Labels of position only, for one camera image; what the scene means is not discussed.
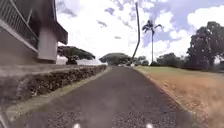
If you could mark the distant row of trees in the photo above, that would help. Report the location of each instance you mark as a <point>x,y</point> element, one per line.
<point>168,60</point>

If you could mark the grass lawn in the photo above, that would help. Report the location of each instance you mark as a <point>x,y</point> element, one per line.
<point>186,83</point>

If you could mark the palm tree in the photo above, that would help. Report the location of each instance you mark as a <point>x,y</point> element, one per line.
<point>152,43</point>

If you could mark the narrow grass strip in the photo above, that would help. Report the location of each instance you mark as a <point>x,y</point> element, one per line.
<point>40,100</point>

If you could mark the grey asphalt path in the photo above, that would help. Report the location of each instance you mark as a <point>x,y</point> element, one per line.
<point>116,96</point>

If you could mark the robot's own part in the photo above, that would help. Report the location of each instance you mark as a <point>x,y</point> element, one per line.
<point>76,126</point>
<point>149,126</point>

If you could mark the broad dark tree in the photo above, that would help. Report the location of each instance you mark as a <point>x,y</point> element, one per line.
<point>75,53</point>

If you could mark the leaning palm trunk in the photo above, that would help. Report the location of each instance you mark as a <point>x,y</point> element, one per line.
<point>138,30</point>

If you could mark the group of dark trees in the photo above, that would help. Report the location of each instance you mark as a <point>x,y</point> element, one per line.
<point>205,46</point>

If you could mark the low rough stone wall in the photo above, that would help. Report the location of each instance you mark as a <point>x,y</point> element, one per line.
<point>60,80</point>

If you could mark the grey building with balcony railing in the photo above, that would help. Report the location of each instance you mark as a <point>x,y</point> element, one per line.
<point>20,20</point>

